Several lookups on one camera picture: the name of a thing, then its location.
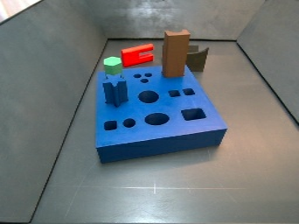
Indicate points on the green hexagonal peg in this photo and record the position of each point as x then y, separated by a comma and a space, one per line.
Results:
113, 65

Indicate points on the brown tall grooved block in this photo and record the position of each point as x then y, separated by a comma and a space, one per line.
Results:
175, 48

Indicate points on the dark blue star peg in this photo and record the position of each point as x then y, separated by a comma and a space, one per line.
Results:
115, 89

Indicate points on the blue foam fixture block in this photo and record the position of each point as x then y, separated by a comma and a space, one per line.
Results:
167, 117

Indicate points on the black curved regrasp stand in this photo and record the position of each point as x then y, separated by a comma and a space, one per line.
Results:
197, 58

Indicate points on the red square-circle object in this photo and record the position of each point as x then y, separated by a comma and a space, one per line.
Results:
138, 55

